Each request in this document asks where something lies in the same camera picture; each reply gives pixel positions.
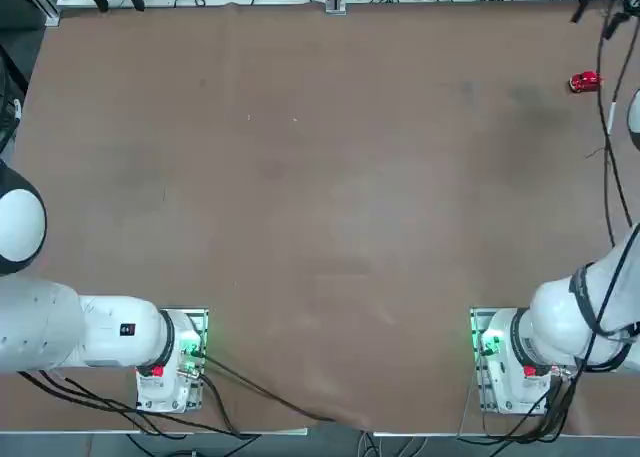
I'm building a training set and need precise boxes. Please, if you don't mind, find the red toy car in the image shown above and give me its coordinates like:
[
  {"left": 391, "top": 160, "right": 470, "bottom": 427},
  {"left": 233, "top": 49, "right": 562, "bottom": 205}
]
[{"left": 568, "top": 69, "right": 604, "bottom": 95}]

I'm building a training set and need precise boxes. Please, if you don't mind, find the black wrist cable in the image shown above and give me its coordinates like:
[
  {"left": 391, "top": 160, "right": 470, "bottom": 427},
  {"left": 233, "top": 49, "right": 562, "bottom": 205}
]
[
  {"left": 603, "top": 19, "right": 640, "bottom": 228},
  {"left": 595, "top": 4, "right": 617, "bottom": 248}
]

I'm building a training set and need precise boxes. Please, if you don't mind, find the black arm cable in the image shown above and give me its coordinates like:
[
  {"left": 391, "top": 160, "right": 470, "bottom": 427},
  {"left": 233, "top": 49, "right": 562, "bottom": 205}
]
[{"left": 17, "top": 369, "right": 254, "bottom": 438}]

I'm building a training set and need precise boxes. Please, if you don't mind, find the dark base cable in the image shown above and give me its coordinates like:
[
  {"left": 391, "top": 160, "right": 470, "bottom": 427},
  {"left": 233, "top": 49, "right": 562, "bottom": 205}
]
[{"left": 199, "top": 354, "right": 337, "bottom": 423}]

